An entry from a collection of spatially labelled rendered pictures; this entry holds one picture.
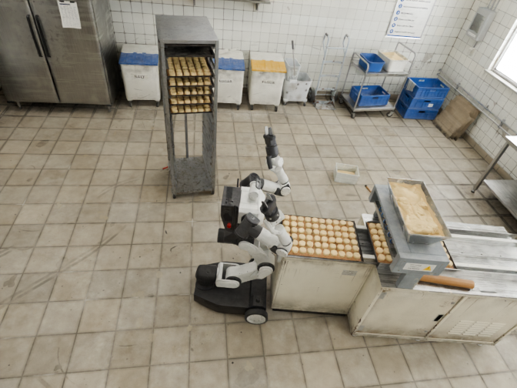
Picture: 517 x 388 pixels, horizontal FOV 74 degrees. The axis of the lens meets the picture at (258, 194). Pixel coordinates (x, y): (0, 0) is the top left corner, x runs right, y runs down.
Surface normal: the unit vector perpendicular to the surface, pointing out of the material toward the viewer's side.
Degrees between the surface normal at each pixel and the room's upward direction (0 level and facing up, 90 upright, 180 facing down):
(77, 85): 90
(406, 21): 90
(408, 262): 90
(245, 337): 0
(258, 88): 92
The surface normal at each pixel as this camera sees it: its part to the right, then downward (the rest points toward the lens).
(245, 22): 0.12, 0.69
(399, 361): 0.11, -0.73
